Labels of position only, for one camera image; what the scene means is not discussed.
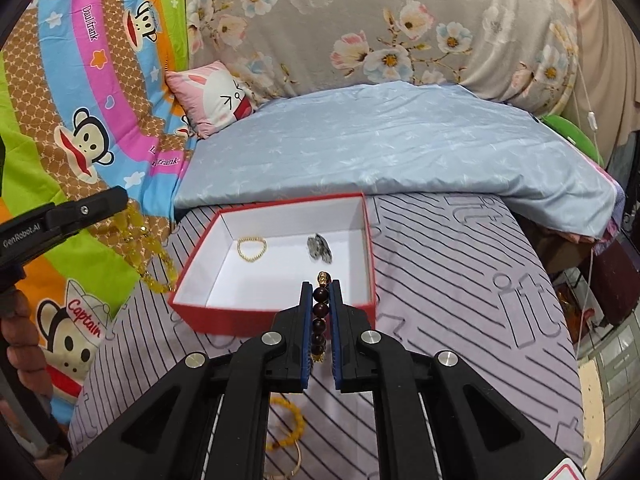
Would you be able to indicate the red cardboard box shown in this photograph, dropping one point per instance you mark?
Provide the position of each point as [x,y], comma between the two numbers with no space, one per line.
[290,220]

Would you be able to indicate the light blue quilt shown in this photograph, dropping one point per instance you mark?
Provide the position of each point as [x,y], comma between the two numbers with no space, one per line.
[400,150]

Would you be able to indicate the thin gold bangle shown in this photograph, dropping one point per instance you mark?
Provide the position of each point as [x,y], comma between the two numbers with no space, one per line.
[300,456]

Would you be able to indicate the beige curtain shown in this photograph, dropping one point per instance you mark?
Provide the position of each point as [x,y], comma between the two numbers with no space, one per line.
[605,60]

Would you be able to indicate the pink rabbit pillow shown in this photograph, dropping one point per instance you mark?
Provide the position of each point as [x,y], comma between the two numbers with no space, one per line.
[210,95]

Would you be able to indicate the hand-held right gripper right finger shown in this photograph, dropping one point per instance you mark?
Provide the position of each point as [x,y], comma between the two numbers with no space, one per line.
[336,345]

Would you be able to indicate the grey wrist watch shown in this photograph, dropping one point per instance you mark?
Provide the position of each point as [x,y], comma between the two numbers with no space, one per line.
[320,250]

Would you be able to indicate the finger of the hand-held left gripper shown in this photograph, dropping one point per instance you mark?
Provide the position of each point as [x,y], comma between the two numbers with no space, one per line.
[95,207]

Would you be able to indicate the green plastic object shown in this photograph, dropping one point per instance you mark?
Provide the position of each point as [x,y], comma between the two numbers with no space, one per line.
[570,130]

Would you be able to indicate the person's left hand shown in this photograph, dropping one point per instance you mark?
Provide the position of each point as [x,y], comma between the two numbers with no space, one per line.
[15,325]

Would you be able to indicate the grey floral blanket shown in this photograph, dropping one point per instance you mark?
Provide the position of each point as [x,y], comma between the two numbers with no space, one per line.
[350,10]

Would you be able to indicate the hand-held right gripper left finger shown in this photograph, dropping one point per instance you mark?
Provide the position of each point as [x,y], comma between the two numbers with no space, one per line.
[303,345]

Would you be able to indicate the cartoon monkey blanket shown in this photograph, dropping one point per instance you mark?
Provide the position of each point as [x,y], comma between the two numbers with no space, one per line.
[100,110]

